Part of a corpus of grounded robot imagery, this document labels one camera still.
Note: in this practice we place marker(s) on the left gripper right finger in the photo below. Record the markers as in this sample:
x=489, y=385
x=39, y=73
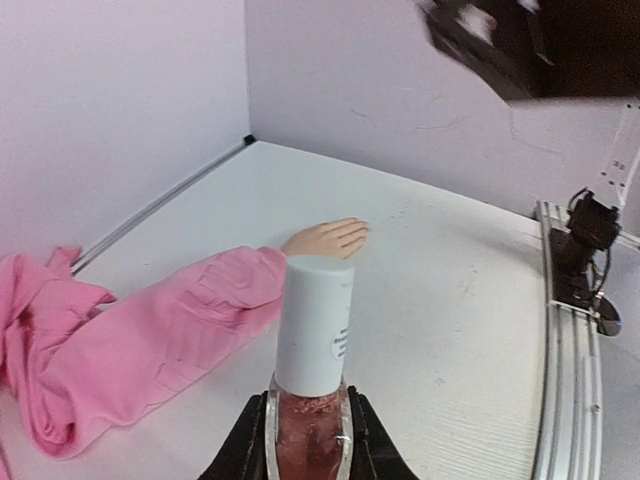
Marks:
x=374, y=456

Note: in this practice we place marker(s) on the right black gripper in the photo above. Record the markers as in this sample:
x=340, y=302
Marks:
x=542, y=50

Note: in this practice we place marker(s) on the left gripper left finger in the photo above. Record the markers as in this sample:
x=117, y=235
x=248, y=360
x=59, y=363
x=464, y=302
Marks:
x=242, y=455

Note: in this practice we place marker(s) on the nail polish bottle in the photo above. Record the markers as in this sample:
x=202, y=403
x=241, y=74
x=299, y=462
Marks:
x=308, y=437

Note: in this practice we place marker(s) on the white nail polish cap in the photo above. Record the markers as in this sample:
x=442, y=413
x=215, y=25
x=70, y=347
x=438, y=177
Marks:
x=314, y=325

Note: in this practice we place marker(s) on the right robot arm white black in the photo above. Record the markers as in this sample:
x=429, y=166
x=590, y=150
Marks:
x=593, y=225

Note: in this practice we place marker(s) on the pink sweatshirt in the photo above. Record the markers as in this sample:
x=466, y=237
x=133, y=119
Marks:
x=79, y=361

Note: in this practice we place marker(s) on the mannequin hand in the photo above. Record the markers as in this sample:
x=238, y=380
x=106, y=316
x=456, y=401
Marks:
x=336, y=239

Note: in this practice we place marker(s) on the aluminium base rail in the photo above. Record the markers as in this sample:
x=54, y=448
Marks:
x=589, y=426

